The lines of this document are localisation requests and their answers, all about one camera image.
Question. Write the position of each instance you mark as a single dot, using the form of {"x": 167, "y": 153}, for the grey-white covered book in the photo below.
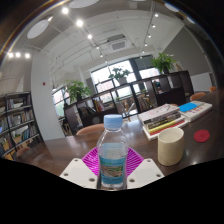
{"x": 158, "y": 112}

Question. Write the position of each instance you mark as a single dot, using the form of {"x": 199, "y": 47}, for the clear blue-capped water bottle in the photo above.
{"x": 112, "y": 156}

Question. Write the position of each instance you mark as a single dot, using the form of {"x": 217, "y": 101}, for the yellow covered book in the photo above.
{"x": 165, "y": 126}

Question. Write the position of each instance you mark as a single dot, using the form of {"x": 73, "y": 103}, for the round white ceiling panels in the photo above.
{"x": 37, "y": 29}

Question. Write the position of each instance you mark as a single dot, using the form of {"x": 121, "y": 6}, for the flat round red coaster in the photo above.
{"x": 201, "y": 136}

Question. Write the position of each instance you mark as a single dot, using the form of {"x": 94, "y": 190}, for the orange chairs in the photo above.
{"x": 90, "y": 129}

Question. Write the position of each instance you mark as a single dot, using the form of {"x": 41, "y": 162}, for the ceiling spotlights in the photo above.
{"x": 79, "y": 23}

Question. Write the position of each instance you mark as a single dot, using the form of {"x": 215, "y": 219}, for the dark covered book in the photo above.
{"x": 163, "y": 122}

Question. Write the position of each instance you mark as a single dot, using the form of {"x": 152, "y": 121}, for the tall dark bookshelf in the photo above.
{"x": 18, "y": 123}

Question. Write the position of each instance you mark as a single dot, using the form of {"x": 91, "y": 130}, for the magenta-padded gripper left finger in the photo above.
{"x": 78, "y": 173}

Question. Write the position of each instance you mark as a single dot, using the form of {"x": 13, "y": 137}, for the potted green plant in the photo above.
{"x": 163, "y": 62}
{"x": 77, "y": 89}

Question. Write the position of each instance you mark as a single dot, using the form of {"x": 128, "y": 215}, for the blue booklet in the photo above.
{"x": 188, "y": 107}

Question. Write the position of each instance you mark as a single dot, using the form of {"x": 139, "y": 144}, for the cream ceramic cup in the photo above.
{"x": 170, "y": 148}

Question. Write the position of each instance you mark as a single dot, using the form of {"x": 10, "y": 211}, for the white red-edged book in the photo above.
{"x": 155, "y": 134}

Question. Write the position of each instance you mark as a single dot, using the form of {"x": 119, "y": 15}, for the large white picture book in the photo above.
{"x": 200, "y": 110}

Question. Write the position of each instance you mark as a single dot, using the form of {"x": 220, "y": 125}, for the ceiling air conditioner unit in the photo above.
{"x": 118, "y": 44}

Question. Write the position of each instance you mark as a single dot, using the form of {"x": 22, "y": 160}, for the low dark shelf unit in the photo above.
{"x": 166, "y": 93}

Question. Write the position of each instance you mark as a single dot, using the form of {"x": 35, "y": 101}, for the white wall radiator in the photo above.
{"x": 201, "y": 82}

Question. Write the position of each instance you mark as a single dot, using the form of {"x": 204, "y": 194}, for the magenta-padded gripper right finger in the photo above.
{"x": 146, "y": 173}

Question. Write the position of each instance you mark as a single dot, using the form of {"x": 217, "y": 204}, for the green plant in white pot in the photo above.
{"x": 120, "y": 74}

